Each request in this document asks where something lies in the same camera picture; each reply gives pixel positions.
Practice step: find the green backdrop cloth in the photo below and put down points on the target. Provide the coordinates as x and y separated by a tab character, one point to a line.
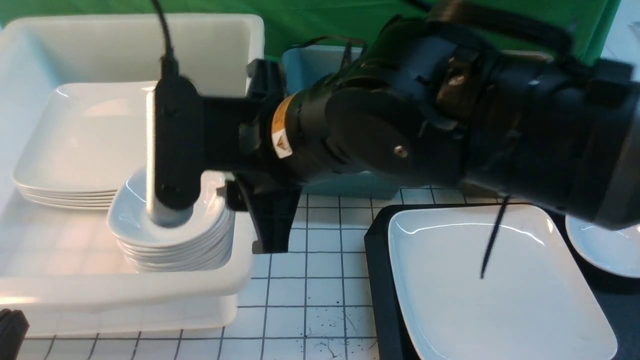
289	22

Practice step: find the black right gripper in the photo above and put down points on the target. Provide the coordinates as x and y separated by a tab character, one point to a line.
241	138

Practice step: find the large white plastic tub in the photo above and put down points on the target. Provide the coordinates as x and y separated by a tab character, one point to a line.
62	267

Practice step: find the black serving tray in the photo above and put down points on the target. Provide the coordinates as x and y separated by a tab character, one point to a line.
618	296

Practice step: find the stack of white square plates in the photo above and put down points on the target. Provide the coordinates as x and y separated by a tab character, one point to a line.
90	138

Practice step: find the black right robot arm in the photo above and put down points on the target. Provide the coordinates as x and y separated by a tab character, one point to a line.
468	94

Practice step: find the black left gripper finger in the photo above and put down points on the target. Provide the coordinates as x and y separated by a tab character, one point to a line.
13	329

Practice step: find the white bowl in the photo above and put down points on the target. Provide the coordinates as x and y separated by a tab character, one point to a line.
616	252

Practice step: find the stack of white bowls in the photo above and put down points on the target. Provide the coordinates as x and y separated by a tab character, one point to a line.
203	243

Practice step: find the large white square plate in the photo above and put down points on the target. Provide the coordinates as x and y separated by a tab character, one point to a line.
531	303

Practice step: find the teal plastic bin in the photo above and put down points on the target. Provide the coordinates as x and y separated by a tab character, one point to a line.
303	67

